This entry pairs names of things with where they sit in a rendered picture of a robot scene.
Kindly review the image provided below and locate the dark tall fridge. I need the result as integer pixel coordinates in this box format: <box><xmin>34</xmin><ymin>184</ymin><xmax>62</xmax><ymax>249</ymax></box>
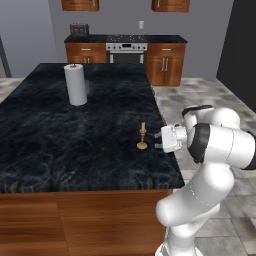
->
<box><xmin>215</xmin><ymin>0</ymin><xmax>256</xmax><ymax>114</ymax></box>

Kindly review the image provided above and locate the brass candlestick with candle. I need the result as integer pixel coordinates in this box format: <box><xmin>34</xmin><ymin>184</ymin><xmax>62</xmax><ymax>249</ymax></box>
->
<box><xmin>136</xmin><ymin>121</ymin><xmax>149</xmax><ymax>151</ymax></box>

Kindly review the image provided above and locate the wooden base cabinet run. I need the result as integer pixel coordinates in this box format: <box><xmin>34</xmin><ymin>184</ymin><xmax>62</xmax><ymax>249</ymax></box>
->
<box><xmin>64</xmin><ymin>42</ymin><xmax>108</xmax><ymax>65</ymax></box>
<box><xmin>145</xmin><ymin>42</ymin><xmax>187</xmax><ymax>88</ymax></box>

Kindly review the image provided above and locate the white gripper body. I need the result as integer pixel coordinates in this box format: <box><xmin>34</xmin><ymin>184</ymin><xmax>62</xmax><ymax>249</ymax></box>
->
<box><xmin>160</xmin><ymin>124</ymin><xmax>183</xmax><ymax>154</ymax></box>

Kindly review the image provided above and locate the black toaster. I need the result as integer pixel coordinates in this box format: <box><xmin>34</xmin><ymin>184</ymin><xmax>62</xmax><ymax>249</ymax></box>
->
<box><xmin>69</xmin><ymin>23</ymin><xmax>90</xmax><ymax>37</ymax></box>

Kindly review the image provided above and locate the white paper towel roll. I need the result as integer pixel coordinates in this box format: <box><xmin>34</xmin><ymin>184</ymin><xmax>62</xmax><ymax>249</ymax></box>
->
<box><xmin>63</xmin><ymin>63</ymin><xmax>89</xmax><ymax>107</ymax></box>

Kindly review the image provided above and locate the wooden wall cabinet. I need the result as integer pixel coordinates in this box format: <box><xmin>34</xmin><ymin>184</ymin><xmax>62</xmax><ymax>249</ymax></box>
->
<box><xmin>60</xmin><ymin>0</ymin><xmax>100</xmax><ymax>13</ymax></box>
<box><xmin>151</xmin><ymin>0</ymin><xmax>192</xmax><ymax>14</ymax></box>

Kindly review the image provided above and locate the dark marble dining table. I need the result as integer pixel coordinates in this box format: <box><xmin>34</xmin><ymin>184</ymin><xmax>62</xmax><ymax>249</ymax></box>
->
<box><xmin>0</xmin><ymin>62</ymin><xmax>186</xmax><ymax>256</ymax></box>

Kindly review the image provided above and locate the stainless steel oven with hob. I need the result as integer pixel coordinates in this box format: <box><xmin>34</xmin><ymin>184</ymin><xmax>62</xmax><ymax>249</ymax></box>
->
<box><xmin>105</xmin><ymin>34</ymin><xmax>149</xmax><ymax>65</ymax></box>

